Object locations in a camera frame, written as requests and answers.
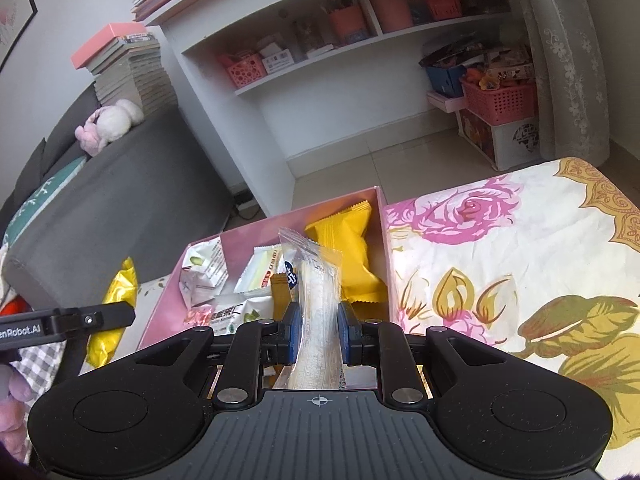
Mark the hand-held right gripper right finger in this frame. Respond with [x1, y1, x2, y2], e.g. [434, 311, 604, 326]
[337, 300, 522, 407]

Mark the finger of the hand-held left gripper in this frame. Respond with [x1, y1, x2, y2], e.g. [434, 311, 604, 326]
[50, 302, 136, 382]

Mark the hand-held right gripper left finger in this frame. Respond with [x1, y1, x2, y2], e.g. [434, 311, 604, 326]
[117, 301, 304, 409]

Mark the yellow snack packet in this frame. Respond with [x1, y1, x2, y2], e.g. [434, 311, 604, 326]
[305, 200, 388, 306]
[85, 257, 138, 368]

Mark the clear plastic snack packet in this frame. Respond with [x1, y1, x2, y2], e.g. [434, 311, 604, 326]
[277, 227, 348, 391]

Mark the white orange nut packet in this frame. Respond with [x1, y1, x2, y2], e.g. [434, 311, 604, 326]
[212, 272, 301, 338]

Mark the pale yellow white packet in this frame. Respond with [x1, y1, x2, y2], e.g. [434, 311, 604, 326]
[234, 245, 286, 293]

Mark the pink cardboard box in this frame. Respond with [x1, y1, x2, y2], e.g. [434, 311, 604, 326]
[137, 186, 401, 391]

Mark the white green nut packet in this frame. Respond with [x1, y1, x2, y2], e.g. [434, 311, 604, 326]
[177, 237, 228, 306]

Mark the red orange cloth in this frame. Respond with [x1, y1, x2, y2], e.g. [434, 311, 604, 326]
[0, 295, 31, 317]

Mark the checkered cushion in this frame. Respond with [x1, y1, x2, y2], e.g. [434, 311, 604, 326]
[12, 342, 93, 393]

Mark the lilac pink fuzzy fabric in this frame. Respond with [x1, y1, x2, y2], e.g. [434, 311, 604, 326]
[0, 364, 36, 461]

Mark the grey sofa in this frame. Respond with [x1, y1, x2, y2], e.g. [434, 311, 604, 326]
[0, 82, 236, 311]

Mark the teal patterned cushion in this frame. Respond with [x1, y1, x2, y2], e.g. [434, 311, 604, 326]
[0, 155, 88, 246]

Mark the dark grey cushion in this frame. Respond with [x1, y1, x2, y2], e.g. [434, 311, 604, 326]
[9, 135, 48, 206]

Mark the floral tablecloth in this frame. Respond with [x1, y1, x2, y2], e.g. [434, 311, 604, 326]
[385, 157, 640, 471]

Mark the pink white plush toy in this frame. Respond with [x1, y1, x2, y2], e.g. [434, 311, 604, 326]
[75, 99, 146, 157]

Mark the white shelf unit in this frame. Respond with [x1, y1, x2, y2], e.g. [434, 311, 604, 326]
[145, 0, 546, 221]

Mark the stack of grey books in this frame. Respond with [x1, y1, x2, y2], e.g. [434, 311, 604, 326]
[71, 22, 178, 111]

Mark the pink tray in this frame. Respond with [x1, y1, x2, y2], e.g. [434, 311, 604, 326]
[426, 90, 468, 113]

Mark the white printed storage box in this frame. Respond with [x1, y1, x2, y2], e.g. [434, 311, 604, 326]
[455, 107, 543, 171]

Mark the small pink plastic basket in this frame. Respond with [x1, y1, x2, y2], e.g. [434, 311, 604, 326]
[217, 51, 266, 87]

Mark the blue storage box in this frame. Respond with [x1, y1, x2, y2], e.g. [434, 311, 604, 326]
[425, 62, 468, 98]

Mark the small white box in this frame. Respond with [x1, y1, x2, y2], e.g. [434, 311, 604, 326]
[260, 46, 296, 76]

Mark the large pink plastic basket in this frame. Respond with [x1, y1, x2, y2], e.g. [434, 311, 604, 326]
[460, 77, 538, 128]

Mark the pile of colourful snack bags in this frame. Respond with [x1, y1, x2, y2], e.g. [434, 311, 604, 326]
[420, 37, 536, 86]

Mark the pink storage bin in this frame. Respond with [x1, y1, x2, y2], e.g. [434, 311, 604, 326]
[369, 0, 416, 34]

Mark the red plastic basket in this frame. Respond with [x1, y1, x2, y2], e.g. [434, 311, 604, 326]
[425, 0, 463, 23]

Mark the white lace curtain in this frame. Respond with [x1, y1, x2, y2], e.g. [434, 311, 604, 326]
[520, 0, 613, 163]

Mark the framed wall picture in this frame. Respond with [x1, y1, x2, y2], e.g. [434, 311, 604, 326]
[0, 0, 38, 68]

